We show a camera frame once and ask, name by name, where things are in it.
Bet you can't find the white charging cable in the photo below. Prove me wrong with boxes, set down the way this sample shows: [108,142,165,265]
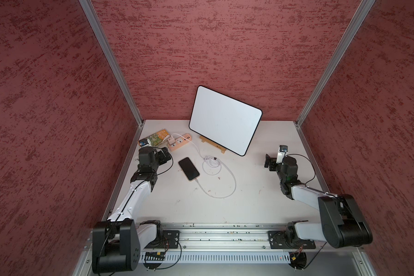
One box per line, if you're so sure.
[172,133,237,199]

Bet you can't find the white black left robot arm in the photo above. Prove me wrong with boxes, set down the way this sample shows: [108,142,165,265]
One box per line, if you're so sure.
[92,146,173,276]

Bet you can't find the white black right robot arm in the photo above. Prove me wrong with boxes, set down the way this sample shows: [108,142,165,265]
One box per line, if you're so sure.
[264,154,373,249]

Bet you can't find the pink charger plug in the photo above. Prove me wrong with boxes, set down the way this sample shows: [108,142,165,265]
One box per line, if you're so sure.
[167,136,175,145]

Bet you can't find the green orange patterned book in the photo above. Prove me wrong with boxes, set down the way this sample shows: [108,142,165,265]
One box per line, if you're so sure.
[146,129,170,147]

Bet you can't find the pink power strip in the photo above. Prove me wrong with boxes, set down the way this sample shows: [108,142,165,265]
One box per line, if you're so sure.
[167,133,192,152]

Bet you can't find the wooden board stand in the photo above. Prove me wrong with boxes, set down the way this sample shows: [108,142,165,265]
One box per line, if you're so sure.
[200,135,227,154]

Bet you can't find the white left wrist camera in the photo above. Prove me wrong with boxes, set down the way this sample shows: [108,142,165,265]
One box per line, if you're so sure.
[138,138,150,147]

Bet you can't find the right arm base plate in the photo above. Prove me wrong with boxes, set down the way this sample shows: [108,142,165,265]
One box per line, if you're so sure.
[267,230,316,250]

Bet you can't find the white board black frame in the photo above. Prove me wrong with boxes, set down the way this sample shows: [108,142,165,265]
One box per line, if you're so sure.
[189,86,263,156]

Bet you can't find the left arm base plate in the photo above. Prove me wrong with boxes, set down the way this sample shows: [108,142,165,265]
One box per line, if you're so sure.
[146,230,180,250]

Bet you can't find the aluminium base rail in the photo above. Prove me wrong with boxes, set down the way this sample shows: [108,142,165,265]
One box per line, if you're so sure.
[72,222,377,276]

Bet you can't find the left aluminium corner post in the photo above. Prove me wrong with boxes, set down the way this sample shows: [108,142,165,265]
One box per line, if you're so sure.
[79,0,144,127]

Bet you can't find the aluminium corner post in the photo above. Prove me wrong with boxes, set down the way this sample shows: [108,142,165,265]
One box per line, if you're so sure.
[296,0,376,129]
[79,0,144,127]

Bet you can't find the right aluminium corner post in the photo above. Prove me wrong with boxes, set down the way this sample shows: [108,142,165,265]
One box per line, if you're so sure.
[296,0,376,129]

